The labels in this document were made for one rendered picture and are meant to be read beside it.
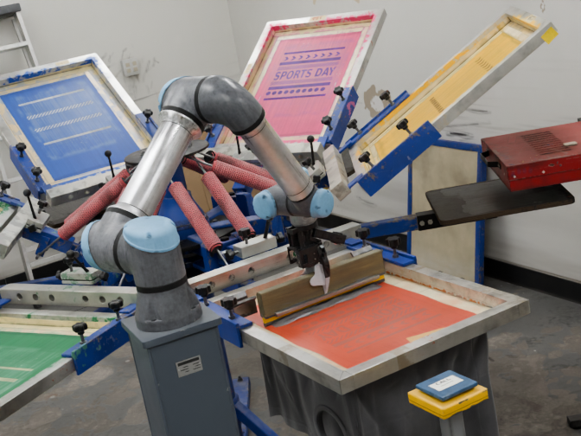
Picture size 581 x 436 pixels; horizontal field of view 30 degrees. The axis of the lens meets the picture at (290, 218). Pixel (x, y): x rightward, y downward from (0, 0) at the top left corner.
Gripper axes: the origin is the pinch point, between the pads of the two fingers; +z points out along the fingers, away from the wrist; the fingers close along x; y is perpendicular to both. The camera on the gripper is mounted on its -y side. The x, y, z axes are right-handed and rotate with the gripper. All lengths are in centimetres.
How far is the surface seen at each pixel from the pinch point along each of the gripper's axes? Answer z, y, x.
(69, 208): 6, 7, -201
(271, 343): 0.8, 28.9, 19.7
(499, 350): 103, -138, -102
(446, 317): 5.1, -13.6, 37.4
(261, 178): -16, -23, -70
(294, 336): 4.7, 18.6, 13.0
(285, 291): -3.5, 12.7, 1.5
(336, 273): -2.8, -4.2, 1.5
